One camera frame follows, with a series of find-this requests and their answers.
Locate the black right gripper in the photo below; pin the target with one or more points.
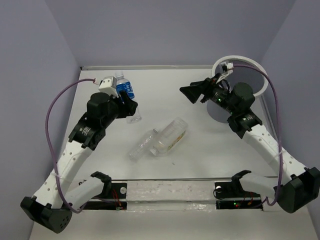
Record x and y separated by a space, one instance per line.
193 91

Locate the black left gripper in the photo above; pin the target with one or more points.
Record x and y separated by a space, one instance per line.
128 108

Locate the crushed clear bottle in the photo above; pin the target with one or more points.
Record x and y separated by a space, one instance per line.
143 144

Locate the large ribbed clear bottle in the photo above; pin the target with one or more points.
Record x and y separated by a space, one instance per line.
169 137

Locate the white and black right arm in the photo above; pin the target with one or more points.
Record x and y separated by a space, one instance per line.
297 185

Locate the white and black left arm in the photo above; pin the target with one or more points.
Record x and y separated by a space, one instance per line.
53 205

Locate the grey bin with white rim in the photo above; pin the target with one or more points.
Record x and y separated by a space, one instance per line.
240 74

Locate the white foam strip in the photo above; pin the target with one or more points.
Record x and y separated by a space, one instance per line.
170 195

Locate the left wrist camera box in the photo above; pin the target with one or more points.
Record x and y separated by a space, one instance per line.
107 85

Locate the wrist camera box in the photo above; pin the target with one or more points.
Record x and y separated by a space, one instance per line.
226 69
107 85

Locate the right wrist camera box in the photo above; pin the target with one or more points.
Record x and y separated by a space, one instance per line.
226 69

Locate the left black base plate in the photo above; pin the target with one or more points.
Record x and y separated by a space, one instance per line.
115 200

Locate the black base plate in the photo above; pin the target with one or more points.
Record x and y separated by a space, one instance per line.
115 200
230 195

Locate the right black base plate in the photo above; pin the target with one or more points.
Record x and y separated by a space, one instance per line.
230 195

